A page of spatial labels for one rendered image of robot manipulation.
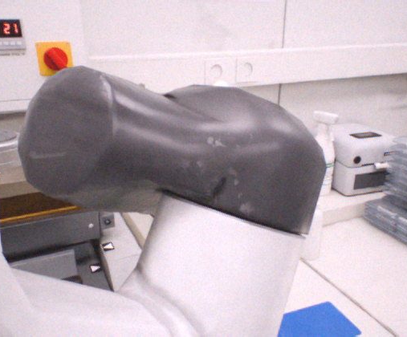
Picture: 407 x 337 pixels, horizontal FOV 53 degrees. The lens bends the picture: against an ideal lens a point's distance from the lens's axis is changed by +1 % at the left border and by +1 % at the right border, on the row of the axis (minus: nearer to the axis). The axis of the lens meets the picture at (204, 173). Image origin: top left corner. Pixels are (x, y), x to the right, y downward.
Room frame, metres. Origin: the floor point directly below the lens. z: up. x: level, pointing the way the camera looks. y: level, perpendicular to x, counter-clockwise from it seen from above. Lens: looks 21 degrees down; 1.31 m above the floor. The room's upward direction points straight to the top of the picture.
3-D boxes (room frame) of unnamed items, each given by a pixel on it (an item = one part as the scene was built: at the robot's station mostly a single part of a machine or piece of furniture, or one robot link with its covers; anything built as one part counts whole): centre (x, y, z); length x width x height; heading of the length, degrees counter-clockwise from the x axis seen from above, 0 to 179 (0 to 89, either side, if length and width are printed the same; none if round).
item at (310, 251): (0.87, -0.26, 0.82); 0.05 x 0.05 x 0.14
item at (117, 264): (0.54, 0.14, 0.96); 0.26 x 0.05 x 0.07; 25
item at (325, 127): (1.16, -0.35, 0.92); 0.09 x 0.08 x 0.25; 32
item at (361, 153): (1.24, -0.48, 0.88); 0.25 x 0.20 x 0.17; 19
